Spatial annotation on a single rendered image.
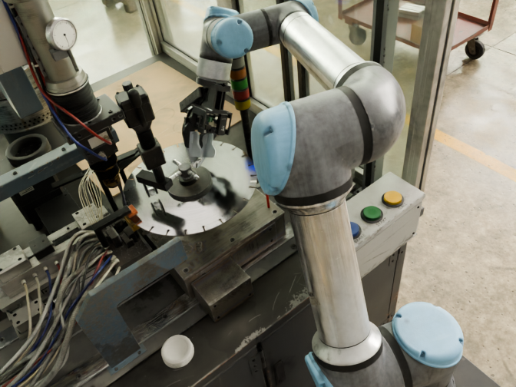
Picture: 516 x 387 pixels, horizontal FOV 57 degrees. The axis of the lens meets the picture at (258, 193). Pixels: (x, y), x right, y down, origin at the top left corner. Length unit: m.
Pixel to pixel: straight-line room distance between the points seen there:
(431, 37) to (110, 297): 0.80
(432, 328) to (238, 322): 0.46
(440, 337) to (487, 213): 1.61
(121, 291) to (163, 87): 1.11
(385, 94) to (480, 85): 2.60
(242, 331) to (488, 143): 2.01
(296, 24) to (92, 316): 0.68
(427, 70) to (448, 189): 1.50
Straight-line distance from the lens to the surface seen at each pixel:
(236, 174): 1.15
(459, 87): 3.21
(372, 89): 0.67
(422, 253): 2.21
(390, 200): 1.13
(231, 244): 1.13
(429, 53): 1.03
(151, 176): 1.09
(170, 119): 1.74
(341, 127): 0.63
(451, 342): 0.87
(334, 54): 0.81
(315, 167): 0.62
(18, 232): 1.55
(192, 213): 1.08
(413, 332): 0.85
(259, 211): 1.19
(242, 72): 1.26
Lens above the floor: 1.72
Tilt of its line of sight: 45 degrees down
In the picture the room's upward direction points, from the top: 9 degrees counter-clockwise
